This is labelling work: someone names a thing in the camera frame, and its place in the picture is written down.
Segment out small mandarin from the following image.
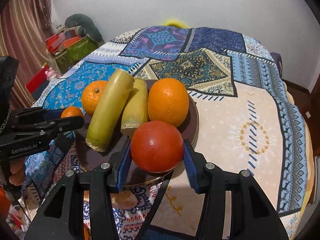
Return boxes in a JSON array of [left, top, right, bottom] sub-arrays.
[[84, 224, 91, 240], [60, 106, 84, 118]]

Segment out long yellow-green sugarcane piece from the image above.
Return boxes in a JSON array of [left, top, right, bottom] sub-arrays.
[[86, 69, 135, 152]]

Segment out short yellow sugarcane piece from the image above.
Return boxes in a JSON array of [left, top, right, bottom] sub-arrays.
[[120, 78, 149, 138]]

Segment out red tomato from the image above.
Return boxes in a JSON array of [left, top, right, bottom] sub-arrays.
[[131, 121, 184, 173]]

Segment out pomelo segment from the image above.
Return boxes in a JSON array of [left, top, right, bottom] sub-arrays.
[[111, 190, 138, 210]]

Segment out large orange left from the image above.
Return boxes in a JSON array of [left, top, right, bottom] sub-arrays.
[[81, 80, 107, 116]]

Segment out large orange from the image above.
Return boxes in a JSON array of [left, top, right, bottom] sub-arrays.
[[148, 78, 189, 127], [81, 80, 107, 116]]

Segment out red box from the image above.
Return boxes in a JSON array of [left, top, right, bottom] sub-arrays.
[[25, 63, 52, 100]]

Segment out pink plush toy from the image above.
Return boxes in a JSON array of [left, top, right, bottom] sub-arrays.
[[45, 67, 61, 81]]

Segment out green patterned box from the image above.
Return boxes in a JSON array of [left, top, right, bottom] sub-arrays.
[[54, 37, 97, 74]]

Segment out orange red boxes pile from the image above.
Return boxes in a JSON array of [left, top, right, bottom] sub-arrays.
[[45, 28, 82, 54]]

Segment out dark brown round plate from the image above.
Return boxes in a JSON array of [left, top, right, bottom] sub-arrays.
[[75, 97, 199, 187]]

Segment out dark green neck pillow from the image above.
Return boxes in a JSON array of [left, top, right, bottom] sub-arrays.
[[65, 14, 104, 44]]

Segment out striped pink curtain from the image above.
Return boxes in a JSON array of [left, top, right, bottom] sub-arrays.
[[1, 0, 57, 109]]

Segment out large orange right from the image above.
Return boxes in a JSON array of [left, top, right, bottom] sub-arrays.
[[148, 78, 189, 127]]

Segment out yellow fluffy object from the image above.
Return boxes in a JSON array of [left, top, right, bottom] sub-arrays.
[[162, 18, 189, 29]]

